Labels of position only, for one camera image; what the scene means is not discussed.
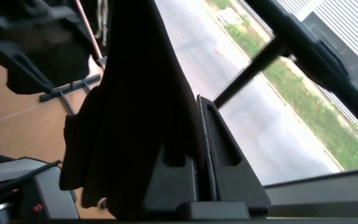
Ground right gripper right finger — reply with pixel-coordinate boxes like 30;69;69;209
196;95;272;217

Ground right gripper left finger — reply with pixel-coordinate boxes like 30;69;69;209
143;146;198;218

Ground black garment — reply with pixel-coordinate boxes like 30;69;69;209
59;0;208;220

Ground black shorts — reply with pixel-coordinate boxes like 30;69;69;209
0;0;110;96

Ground pink clothes hanger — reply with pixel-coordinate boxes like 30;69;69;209
74;0;108;69

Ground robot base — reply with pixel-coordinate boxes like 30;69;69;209
0;152;80;220

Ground black clothes rack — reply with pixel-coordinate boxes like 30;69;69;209
39;0;358;139

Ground window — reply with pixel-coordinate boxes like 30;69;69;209
154;0;358;218

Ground black coiled cable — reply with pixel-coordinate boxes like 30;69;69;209
0;159;62;197

